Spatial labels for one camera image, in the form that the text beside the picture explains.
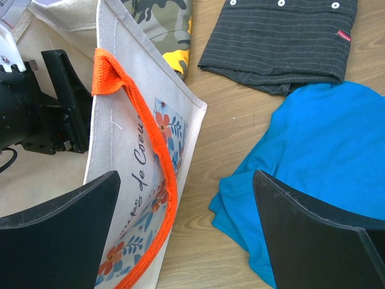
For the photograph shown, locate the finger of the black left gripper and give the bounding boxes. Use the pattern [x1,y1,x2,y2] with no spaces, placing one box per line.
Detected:
[42,49,92,154]

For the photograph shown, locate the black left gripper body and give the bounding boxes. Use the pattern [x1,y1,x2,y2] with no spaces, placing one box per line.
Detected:
[1,61,72,155]

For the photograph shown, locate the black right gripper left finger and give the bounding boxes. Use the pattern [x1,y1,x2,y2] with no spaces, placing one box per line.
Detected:
[1,171,120,288]

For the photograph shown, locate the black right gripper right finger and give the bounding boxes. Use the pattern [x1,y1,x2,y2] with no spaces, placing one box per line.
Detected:
[253,170,384,288]

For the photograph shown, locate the beige canvas tote bag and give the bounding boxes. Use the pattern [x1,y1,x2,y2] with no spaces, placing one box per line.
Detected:
[1,1,207,288]

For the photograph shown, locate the teal blue shirt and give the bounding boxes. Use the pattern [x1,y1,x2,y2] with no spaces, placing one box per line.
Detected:
[209,82,384,287]

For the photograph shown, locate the camouflage yellow green shorts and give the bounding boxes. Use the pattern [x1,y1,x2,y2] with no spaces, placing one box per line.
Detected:
[123,0,193,79]

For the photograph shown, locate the dark grey buttoned garment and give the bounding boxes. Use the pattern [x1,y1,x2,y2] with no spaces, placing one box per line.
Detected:
[198,0,358,96]

